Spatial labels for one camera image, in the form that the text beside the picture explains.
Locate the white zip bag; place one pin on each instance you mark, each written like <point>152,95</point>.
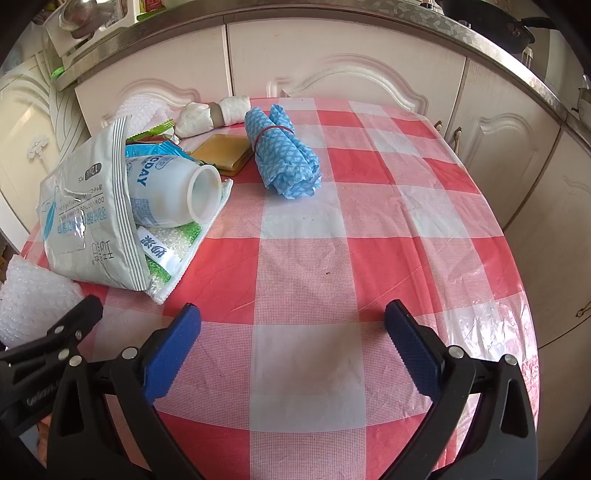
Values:
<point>78,207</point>

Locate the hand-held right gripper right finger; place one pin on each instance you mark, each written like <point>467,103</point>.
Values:
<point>413,350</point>

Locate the black frying pan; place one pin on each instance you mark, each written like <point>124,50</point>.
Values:
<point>489,18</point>

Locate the green plastic clip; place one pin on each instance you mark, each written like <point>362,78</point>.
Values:
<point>57,71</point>

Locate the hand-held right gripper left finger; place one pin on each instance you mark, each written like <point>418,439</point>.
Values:
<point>173,350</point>

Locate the white bubble wrap piece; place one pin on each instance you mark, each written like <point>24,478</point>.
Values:
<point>37,300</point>
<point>138,108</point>

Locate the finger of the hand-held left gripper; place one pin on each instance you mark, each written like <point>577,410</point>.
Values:
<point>69,323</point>

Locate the white cabinet door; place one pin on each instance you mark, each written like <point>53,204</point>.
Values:
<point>503,134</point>
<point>152,60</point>
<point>346,55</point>
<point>554,230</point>

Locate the red checkered tablecloth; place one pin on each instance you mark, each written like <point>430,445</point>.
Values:
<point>323,277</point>

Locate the green plastic tray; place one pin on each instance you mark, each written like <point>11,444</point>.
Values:
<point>152,14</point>

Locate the white flower wall hook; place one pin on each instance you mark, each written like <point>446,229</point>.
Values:
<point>37,147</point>

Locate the blue snack wrapper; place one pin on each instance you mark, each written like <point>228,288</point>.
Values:
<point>161,150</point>

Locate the steel kettle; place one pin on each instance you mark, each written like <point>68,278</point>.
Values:
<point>584,97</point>

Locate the white plastic bottle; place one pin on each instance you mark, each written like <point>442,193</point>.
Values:
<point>175,194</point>

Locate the steel pot lid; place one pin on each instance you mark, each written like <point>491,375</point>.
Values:
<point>81,16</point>

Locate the green plastic fork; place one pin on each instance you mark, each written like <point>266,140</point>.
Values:
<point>159,128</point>

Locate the yellow flat packet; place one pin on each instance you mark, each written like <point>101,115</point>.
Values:
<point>221,152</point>

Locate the blue rolled cloth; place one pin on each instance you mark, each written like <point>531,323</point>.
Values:
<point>286,157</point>

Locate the grey mottled countertop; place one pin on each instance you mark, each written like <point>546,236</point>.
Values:
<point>323,11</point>

